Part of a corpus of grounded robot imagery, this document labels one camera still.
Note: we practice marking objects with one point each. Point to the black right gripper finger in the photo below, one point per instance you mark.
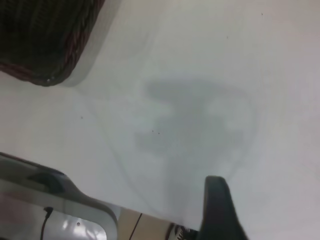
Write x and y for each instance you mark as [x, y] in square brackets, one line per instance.
[220, 212]

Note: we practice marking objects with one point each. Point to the dark brown wicker basket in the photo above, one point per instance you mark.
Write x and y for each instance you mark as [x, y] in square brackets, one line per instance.
[37, 37]

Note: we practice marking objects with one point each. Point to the dark white patterned object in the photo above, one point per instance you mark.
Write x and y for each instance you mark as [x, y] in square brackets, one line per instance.
[180, 233]

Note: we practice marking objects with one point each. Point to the grey white machine housing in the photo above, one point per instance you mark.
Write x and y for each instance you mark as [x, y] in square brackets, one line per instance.
[75, 200]

